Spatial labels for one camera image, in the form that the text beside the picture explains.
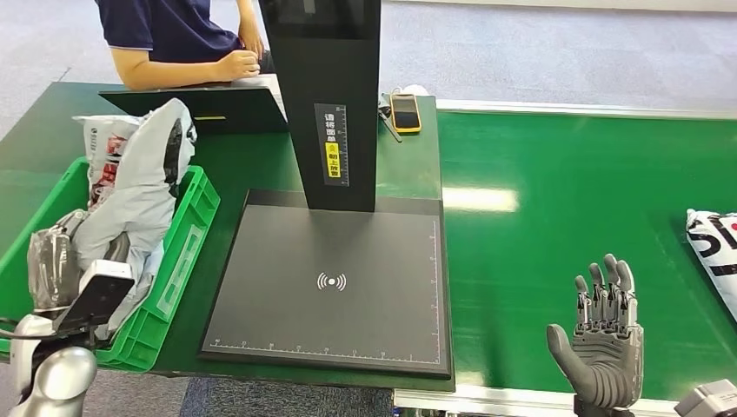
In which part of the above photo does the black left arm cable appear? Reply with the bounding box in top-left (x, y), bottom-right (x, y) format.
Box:
top-left (0, 314), bottom-right (37, 341)

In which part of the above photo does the person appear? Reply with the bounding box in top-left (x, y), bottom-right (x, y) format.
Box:
top-left (94, 0), bottom-right (276, 92)

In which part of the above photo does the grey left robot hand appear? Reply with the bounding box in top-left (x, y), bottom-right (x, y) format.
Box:
top-left (26, 209), bottom-right (131, 313)

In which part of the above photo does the black scanner column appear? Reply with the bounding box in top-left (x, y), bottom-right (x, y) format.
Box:
top-left (257, 0), bottom-right (383, 214)

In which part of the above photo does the aluminium conveyor side rail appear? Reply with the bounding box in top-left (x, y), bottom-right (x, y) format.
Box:
top-left (435, 98), bottom-right (737, 121)
top-left (392, 384), bottom-right (737, 417)

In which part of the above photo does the white poly mailer package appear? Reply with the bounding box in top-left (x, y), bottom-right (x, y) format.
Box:
top-left (72, 96), bottom-right (199, 341)

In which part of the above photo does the black scanner base plate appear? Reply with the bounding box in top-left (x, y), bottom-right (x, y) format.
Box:
top-left (198, 189), bottom-right (454, 381)

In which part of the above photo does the green plastic crate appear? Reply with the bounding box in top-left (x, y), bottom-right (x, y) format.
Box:
top-left (0, 157), bottom-right (222, 374)

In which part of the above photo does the black laptop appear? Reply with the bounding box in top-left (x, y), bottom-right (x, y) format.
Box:
top-left (96, 74), bottom-right (289, 137)

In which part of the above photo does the black yellow ruler sticker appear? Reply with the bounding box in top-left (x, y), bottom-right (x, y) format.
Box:
top-left (313, 103), bottom-right (350, 189)

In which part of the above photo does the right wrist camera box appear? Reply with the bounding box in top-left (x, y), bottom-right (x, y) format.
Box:
top-left (674, 378), bottom-right (737, 417)

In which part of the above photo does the person's right hand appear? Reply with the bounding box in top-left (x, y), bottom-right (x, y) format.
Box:
top-left (214, 49), bottom-right (262, 83)

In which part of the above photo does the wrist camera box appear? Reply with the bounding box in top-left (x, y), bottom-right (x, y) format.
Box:
top-left (674, 378), bottom-right (737, 417)
top-left (52, 259), bottom-right (136, 335)

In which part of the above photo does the person's left hand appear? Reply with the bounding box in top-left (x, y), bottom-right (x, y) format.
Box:
top-left (238, 31), bottom-right (267, 61)

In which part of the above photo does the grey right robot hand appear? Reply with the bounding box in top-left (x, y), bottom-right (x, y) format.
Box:
top-left (545, 253), bottom-right (646, 412)

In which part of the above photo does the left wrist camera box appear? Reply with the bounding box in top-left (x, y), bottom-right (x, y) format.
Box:
top-left (52, 259), bottom-right (136, 335)

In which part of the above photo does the white package black red print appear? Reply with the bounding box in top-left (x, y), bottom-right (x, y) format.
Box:
top-left (684, 208), bottom-right (737, 324)

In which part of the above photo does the phone in yellow case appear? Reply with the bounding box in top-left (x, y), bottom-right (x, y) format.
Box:
top-left (388, 92), bottom-right (423, 136)

